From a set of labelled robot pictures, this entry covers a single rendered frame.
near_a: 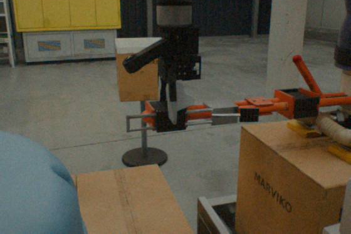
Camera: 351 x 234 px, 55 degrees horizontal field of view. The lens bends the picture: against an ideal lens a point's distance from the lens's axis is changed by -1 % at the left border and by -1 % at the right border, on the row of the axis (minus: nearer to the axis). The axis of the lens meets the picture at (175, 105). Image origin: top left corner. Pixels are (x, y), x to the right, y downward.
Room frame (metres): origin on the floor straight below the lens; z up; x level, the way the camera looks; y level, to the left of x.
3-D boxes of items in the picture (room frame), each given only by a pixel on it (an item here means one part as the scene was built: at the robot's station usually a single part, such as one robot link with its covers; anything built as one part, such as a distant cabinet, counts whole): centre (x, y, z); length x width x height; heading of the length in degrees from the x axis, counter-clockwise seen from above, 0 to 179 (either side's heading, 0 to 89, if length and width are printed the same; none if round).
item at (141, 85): (2.75, 0.27, 0.82); 0.60 x 0.40 x 0.40; 11
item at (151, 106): (0.77, 0.02, 1.08); 0.08 x 0.07 x 0.05; 106
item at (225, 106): (0.80, -0.11, 1.07); 0.07 x 0.07 x 0.04; 16
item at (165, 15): (0.77, 0.00, 1.30); 0.08 x 0.08 x 0.05
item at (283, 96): (0.86, -0.32, 1.08); 0.10 x 0.08 x 0.06; 16
